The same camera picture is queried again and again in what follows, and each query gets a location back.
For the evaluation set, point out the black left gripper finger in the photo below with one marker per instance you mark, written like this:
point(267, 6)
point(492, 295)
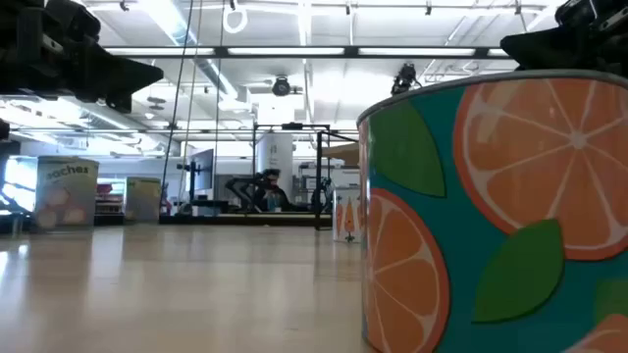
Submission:
point(119, 102)
point(132, 73)

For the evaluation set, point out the white background shelving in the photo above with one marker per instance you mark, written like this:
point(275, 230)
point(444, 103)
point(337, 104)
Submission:
point(309, 184)

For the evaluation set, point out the black background gantry frame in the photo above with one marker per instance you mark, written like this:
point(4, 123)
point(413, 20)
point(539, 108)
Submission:
point(319, 186)

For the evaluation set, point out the black background table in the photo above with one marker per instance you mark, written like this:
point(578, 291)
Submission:
point(245, 220)

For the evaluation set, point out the white round pillar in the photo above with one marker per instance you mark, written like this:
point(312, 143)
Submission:
point(276, 157)

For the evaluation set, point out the black background robot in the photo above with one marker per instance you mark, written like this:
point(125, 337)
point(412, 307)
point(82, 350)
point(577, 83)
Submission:
point(245, 193)

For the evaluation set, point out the yellow-green label can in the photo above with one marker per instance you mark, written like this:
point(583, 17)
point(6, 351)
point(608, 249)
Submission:
point(142, 201)

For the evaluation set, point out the background storage shelf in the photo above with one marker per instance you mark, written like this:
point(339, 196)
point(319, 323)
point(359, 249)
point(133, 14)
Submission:
point(110, 198)

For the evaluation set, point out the black ceiling-mounted device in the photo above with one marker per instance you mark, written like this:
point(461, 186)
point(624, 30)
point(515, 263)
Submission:
point(404, 78)

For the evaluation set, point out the white carrots label can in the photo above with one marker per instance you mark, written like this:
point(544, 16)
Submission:
point(346, 216)

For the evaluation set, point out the black round ceiling fixture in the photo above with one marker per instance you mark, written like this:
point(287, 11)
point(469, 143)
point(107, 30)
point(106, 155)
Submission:
point(281, 86)

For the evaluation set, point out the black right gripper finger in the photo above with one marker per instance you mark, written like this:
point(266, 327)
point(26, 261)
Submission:
point(564, 51)

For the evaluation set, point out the long linear ceiling light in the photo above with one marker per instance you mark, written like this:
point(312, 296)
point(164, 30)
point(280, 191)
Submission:
point(284, 51)

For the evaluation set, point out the teal orange-slice label can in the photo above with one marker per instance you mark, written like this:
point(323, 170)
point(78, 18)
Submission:
point(490, 220)

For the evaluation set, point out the black background monitor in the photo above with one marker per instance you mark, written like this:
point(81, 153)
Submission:
point(202, 171)

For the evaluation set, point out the cream peaches label can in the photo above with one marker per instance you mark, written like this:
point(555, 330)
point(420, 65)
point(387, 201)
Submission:
point(66, 196)

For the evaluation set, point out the bright background screen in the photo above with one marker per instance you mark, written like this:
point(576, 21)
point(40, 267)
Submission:
point(19, 181)

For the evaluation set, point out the wooden shelf with black legs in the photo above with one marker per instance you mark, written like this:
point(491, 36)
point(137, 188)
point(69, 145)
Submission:
point(343, 153)

